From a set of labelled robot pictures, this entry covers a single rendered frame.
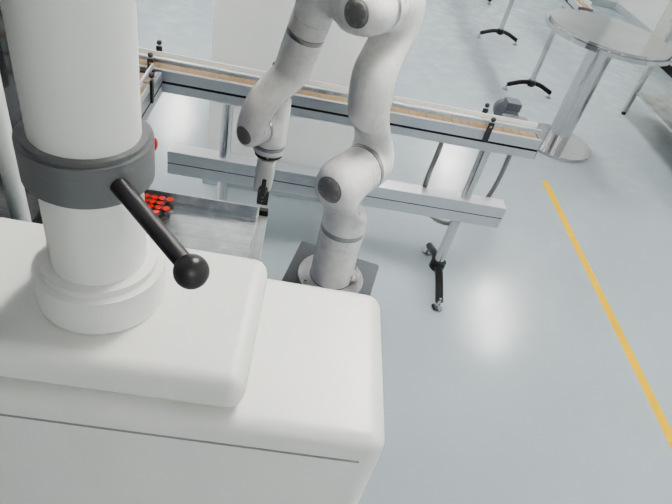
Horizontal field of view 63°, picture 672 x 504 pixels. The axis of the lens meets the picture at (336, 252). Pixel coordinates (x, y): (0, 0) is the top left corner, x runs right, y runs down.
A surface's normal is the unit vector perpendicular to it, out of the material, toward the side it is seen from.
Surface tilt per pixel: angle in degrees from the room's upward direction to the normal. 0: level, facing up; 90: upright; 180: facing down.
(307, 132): 90
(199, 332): 0
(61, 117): 90
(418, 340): 0
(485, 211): 90
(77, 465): 90
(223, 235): 0
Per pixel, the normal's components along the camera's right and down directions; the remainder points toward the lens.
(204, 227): 0.19, -0.74
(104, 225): 0.48, 0.64
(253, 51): -0.01, 0.65
